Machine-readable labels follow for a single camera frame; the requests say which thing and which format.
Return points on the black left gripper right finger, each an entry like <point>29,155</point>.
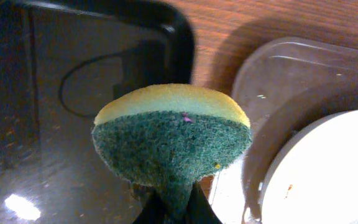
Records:
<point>200,209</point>

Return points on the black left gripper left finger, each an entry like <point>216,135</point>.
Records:
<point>153,212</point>

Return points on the yellow green sponge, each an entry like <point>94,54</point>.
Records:
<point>170,136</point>

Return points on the white plate with sauce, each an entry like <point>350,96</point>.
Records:
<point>314,178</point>

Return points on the brown serving tray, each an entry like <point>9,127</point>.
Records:
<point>283,86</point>

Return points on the black small tray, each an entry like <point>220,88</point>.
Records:
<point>60,63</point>

